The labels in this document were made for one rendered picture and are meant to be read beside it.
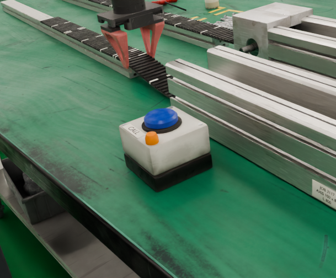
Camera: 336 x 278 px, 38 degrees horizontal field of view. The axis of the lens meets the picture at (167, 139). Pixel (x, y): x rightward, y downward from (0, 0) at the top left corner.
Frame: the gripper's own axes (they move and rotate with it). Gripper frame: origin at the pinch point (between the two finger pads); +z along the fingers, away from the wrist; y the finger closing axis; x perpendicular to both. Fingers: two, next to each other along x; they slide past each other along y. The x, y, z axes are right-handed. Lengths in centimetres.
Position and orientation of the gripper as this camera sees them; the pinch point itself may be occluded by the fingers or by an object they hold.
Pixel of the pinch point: (138, 59)
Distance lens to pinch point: 89.6
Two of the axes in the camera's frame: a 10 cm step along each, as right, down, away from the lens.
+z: 1.4, 8.7, 4.7
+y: 8.5, -3.4, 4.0
